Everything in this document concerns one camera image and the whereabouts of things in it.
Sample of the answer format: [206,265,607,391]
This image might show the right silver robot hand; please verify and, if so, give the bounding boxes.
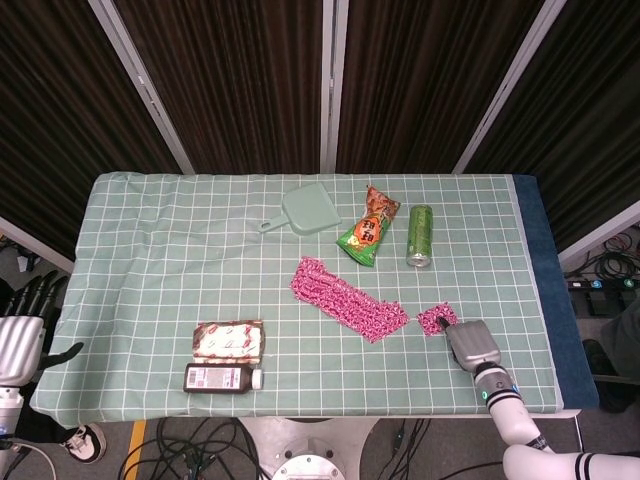
[436,314,504,374]

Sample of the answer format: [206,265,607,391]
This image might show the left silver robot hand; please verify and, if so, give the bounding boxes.
[0,271,85,387]

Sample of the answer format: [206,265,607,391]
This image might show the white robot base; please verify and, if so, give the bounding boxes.
[239,417,381,480]

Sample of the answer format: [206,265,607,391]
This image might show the black trouser leg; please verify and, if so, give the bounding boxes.
[19,399,76,446]

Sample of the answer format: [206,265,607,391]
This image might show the black white sneaker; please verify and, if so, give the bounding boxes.
[59,423,107,464]

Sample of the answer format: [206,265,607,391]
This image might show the blue table cover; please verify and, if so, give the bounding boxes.
[512,174,600,411]

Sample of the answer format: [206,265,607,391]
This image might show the green drink can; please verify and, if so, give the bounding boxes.
[405,204,435,269]

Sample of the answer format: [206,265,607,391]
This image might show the green checked tablecloth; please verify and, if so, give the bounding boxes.
[29,171,566,419]

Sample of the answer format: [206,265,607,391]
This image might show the green orange snack bag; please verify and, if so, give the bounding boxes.
[335,183,402,268]

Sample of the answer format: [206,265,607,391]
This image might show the brown bottle with white cap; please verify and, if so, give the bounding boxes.
[182,362,264,395]

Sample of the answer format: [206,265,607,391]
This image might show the brown white snack packet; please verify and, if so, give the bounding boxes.
[191,321,265,365]

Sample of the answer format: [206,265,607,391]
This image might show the pale green plastic dustpan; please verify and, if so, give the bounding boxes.
[258,182,343,238]

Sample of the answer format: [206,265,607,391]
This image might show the dark brown ribbed partition panel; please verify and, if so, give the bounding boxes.
[335,0,546,174]
[112,0,331,174]
[464,0,640,251]
[0,0,184,261]

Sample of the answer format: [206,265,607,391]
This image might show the white partition frame post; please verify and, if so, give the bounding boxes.
[557,199,640,266]
[88,0,195,175]
[0,215,76,274]
[319,0,350,174]
[452,0,569,174]

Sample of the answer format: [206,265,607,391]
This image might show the black cable with green plug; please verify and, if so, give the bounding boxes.
[387,418,432,480]

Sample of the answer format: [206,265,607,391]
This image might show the tangled dark cables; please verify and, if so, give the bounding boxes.
[564,232,640,284]

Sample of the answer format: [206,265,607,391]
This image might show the black floor cable bundle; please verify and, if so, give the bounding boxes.
[118,417,264,480]

